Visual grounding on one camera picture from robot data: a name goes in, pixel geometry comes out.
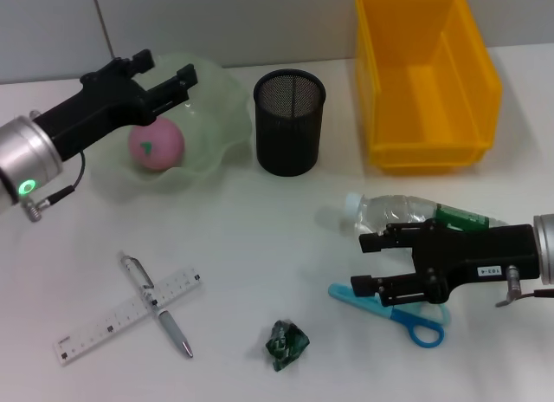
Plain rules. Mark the pink peach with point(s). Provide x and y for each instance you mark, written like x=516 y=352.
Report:
x=158 y=144

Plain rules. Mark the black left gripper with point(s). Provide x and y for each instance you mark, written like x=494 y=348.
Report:
x=104 y=107

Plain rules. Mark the green plastic wrapper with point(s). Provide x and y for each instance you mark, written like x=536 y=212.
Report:
x=286 y=345

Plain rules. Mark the silver ballpoint pen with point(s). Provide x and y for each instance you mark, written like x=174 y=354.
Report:
x=171 y=326

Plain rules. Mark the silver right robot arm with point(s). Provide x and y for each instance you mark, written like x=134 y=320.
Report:
x=546 y=248

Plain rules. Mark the blue scissors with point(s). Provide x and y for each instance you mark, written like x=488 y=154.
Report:
x=426 y=335

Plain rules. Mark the clear water bottle green label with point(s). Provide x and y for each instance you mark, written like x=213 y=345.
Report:
x=389 y=209

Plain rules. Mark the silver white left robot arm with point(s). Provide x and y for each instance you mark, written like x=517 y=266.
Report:
x=26 y=159

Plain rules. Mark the clear plastic ruler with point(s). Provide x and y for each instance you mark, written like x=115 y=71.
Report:
x=99 y=328

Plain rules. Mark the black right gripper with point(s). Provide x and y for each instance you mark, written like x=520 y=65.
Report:
x=476 y=254

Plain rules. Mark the pale green glass fruit plate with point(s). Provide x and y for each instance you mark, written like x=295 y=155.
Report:
x=208 y=116

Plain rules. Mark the yellow plastic bin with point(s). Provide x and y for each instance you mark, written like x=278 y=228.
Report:
x=424 y=94

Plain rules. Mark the black mesh pen holder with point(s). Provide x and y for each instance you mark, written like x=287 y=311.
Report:
x=289 y=129

